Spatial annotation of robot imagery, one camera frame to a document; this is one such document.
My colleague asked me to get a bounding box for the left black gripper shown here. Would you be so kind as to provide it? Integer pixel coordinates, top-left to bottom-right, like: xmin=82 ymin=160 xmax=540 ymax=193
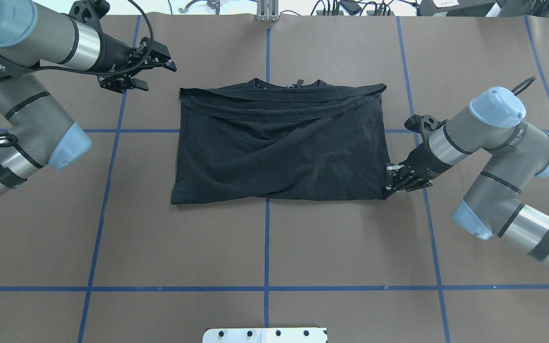
xmin=68 ymin=0 xmax=177 ymax=93

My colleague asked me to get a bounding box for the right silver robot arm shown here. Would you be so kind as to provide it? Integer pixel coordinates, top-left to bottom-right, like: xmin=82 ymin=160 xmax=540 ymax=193
xmin=383 ymin=77 xmax=549 ymax=266

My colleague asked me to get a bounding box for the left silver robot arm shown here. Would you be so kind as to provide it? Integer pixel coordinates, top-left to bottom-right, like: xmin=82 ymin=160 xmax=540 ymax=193
xmin=0 ymin=0 xmax=177 ymax=196

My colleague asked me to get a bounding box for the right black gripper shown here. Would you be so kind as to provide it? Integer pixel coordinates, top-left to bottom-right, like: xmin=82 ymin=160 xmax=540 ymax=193
xmin=383 ymin=115 xmax=452 ymax=200

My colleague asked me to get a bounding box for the aluminium frame post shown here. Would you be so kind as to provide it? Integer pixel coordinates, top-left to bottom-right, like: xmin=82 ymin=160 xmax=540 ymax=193
xmin=255 ymin=0 xmax=280 ymax=22

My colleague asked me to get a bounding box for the black graphic t-shirt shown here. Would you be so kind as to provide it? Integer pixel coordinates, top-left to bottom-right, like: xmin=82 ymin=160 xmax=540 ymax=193
xmin=171 ymin=79 xmax=390 ymax=205

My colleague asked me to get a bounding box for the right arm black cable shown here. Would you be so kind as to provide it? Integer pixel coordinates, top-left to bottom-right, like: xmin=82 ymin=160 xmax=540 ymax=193
xmin=510 ymin=76 xmax=536 ymax=98

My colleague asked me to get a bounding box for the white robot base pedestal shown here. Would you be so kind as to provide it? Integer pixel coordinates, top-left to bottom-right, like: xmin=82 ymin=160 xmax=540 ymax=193
xmin=202 ymin=327 xmax=328 ymax=343

